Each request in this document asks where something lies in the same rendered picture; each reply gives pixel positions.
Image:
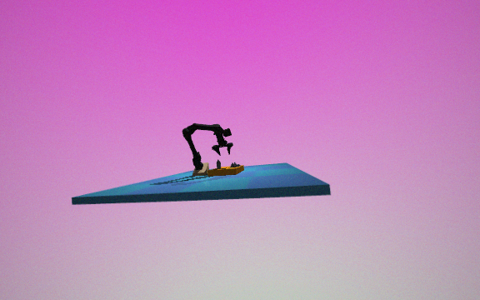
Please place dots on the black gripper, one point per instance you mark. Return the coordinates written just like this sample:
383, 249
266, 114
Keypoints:
221, 144

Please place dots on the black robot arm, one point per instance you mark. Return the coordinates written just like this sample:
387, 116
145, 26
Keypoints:
188, 131

